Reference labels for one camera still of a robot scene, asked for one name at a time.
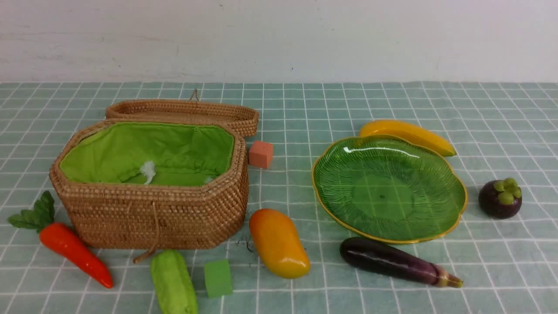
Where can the yellow orange toy mango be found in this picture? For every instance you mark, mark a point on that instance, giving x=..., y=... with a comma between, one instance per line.
x=278, y=244

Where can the purple toy eggplant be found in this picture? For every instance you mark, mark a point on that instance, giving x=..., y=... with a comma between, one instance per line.
x=377, y=257

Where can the yellow toy banana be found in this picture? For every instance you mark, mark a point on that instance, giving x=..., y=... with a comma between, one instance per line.
x=410, y=132

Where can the light green toy cucumber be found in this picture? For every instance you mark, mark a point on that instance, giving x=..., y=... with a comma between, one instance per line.
x=173, y=286

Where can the dark purple toy mangosteen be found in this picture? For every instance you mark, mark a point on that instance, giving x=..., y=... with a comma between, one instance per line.
x=501, y=199

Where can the orange toy carrot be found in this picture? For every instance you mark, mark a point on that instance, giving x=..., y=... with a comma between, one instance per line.
x=60, y=238

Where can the orange foam cube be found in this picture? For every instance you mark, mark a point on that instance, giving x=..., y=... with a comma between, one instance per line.
x=261, y=154

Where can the woven wicker basket lid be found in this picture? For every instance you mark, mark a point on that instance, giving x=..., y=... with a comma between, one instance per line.
x=242, y=120

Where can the woven wicker basket green lining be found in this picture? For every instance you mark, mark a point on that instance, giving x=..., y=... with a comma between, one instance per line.
x=153, y=184

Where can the green leaf-shaped glass plate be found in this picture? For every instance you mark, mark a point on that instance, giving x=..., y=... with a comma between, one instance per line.
x=388, y=189

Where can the green foam cube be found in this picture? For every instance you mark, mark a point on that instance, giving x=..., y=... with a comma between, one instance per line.
x=217, y=278

